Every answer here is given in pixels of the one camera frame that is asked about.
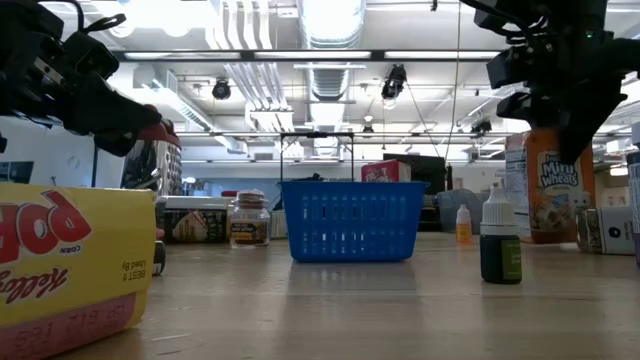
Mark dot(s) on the orange Mini Wheats cereal box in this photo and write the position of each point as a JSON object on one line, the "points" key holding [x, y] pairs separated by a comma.
{"points": [[547, 210]]}

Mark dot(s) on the grey plastic bin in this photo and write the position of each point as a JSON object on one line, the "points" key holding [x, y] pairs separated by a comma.
{"points": [[447, 212]]}

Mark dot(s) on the dark wall screen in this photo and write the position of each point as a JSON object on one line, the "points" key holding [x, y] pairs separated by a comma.
{"points": [[17, 171]]}

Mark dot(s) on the black ceiling spotlight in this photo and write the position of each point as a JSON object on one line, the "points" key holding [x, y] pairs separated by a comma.
{"points": [[481, 126], [221, 89]]}

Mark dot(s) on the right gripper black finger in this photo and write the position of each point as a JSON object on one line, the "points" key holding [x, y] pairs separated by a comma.
{"points": [[585, 135]]}

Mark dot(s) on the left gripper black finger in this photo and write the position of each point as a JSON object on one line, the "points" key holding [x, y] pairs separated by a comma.
{"points": [[117, 144], [115, 110]]}

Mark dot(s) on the green Apple Jacks cereal box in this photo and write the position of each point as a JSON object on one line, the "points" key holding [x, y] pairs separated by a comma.
{"points": [[195, 225]]}

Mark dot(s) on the white label spice jar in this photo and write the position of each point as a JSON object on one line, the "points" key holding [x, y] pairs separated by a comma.
{"points": [[615, 230]]}

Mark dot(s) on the red Froot Loops cereal box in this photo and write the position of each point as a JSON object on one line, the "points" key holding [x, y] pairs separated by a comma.
{"points": [[385, 171]]}

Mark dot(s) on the glass jar with gold lid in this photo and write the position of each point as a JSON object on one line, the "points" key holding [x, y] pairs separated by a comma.
{"points": [[250, 220]]}

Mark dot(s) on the black ceiling camera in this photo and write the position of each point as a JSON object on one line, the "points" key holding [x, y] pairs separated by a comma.
{"points": [[395, 82]]}

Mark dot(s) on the orange label dropper bottle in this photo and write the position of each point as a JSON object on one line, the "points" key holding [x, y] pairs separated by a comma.
{"points": [[463, 227]]}

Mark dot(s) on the blue plastic basket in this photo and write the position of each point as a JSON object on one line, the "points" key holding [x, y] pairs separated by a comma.
{"points": [[350, 225]]}

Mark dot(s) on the silver ventilation duct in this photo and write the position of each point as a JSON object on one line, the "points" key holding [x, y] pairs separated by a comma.
{"points": [[330, 80]]}

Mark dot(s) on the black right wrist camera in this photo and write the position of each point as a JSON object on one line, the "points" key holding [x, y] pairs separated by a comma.
{"points": [[510, 70]]}

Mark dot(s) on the red lid spice container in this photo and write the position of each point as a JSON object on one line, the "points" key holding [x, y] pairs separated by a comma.
{"points": [[230, 193]]}

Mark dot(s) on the yellow Corn Pops cereal box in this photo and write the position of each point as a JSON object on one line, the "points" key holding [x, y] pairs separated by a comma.
{"points": [[75, 260]]}

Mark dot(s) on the green label dropper bottle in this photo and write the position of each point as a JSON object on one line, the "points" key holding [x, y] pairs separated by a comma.
{"points": [[500, 250]]}

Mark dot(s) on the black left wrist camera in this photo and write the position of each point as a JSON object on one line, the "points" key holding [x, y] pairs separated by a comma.
{"points": [[90, 52]]}

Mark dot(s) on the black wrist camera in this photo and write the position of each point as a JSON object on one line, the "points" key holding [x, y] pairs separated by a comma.
{"points": [[90, 52], [510, 70]]}

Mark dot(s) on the black overhead frame bar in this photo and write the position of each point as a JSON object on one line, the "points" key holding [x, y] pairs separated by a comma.
{"points": [[300, 55]]}

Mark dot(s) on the black metal post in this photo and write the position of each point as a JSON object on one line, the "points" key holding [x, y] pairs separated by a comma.
{"points": [[95, 167]]}

